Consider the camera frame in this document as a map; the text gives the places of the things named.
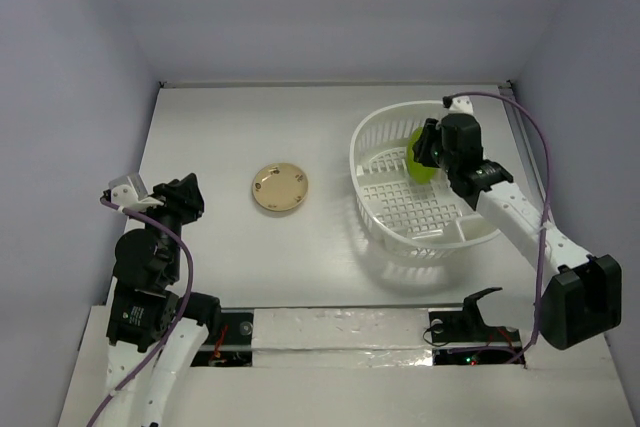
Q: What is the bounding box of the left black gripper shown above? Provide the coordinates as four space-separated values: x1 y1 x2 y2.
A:
133 171 204 279

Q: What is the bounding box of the lime green plate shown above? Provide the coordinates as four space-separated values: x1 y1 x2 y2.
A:
405 127 438 185

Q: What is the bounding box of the white plastic dish rack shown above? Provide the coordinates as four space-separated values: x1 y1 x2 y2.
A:
349 100 499 261

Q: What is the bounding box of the beige plate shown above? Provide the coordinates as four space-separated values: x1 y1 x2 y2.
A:
251 162 309 213

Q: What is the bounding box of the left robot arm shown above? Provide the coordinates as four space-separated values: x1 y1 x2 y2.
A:
87 173 221 426

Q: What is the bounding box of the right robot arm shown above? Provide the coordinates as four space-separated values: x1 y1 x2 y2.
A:
410 113 622 350

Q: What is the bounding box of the foil covered front panel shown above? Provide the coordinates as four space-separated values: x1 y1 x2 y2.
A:
251 308 433 369

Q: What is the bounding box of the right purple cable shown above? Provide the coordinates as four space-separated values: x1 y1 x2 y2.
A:
444 91 554 363

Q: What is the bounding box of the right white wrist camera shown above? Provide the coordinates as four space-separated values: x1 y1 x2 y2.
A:
442 95 474 115

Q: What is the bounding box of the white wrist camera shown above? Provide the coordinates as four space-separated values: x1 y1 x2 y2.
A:
442 95 474 115
105 173 163 212

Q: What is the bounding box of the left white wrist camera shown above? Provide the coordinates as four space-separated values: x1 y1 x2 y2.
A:
105 173 163 212

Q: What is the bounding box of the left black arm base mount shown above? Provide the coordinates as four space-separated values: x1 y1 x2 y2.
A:
182 292 222 343

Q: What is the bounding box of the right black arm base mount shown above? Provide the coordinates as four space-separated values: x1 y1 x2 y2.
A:
423 287 521 347

